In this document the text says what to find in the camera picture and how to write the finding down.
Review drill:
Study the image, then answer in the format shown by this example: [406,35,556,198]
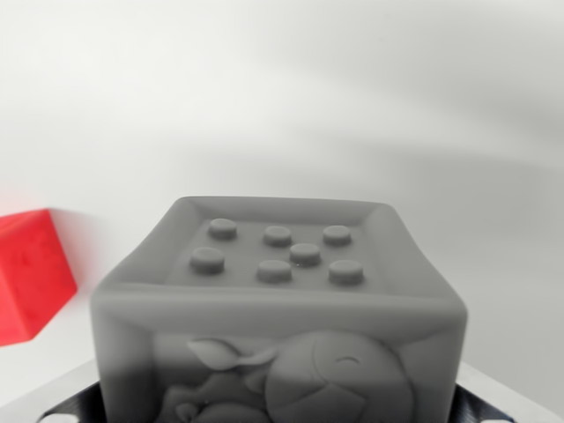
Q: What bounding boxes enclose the gripper left finger with black rubber pad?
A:
[0,358,105,423]

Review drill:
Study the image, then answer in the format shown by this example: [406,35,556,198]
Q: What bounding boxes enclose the gripper right finger with black rubber pad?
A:
[453,360,564,423]

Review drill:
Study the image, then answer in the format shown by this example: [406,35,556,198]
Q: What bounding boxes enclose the grey embossed rubber cube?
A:
[89,196,469,423]

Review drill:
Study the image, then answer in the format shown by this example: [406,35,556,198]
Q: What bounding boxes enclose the red embossed rubber cube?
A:
[0,208,79,349]

